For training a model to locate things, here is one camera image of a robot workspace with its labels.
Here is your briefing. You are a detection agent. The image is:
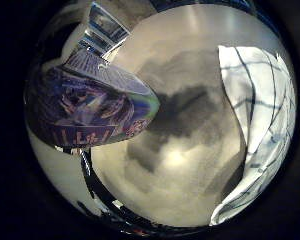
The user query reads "white cloth with dark checks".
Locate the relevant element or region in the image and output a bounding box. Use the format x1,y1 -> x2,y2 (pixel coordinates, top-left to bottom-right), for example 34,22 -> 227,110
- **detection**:
209,44 -> 297,227

